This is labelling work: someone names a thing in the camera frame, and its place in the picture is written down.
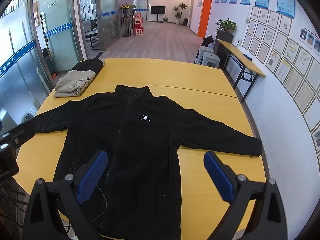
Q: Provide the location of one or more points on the black fleece jacket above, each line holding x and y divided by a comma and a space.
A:
145, 142

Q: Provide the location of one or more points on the tall potted palm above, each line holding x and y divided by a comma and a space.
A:
180, 11

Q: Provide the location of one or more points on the folded beige printed sweatshirt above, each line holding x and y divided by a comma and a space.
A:
72, 82

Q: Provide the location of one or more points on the vase of sunflowers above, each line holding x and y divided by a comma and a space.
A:
125, 7

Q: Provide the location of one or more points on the folded black garment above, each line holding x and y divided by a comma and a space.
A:
87, 65

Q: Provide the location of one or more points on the stack of red boxes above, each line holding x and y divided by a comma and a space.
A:
138, 25

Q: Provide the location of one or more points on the narrow wooden folding table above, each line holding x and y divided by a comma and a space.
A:
240, 55

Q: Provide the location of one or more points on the small dark blue object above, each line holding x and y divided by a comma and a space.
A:
247, 56

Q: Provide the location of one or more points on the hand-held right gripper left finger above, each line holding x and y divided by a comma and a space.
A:
92, 177

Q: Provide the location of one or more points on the office desk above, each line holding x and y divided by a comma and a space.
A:
92, 36

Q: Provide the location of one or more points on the orange door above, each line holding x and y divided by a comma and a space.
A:
205, 12

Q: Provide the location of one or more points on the black television on stand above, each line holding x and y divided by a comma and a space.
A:
157, 10

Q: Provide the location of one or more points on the black cabinet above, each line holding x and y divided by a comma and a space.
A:
224, 37

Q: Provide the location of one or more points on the wall of framed notices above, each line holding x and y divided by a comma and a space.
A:
282, 55

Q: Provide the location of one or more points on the black backpack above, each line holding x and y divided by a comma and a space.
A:
208, 40

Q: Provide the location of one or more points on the small blue wall sign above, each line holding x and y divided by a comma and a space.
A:
200, 1

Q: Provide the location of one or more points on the small potted plant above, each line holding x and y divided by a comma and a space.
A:
165, 19

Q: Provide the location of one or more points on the black plant stand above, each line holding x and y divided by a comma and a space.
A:
125, 27

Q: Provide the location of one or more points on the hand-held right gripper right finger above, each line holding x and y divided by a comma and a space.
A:
218, 177

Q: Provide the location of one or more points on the grey plastic stool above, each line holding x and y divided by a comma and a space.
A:
203, 50
209, 58

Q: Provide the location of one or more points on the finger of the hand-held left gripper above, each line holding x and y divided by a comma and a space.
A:
21, 136

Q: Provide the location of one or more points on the framed portrait photo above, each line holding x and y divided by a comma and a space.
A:
317, 45
303, 35
310, 40

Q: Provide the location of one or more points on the frosted glass partition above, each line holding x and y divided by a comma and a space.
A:
25, 62

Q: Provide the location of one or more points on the leafy potted plant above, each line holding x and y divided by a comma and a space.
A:
226, 25

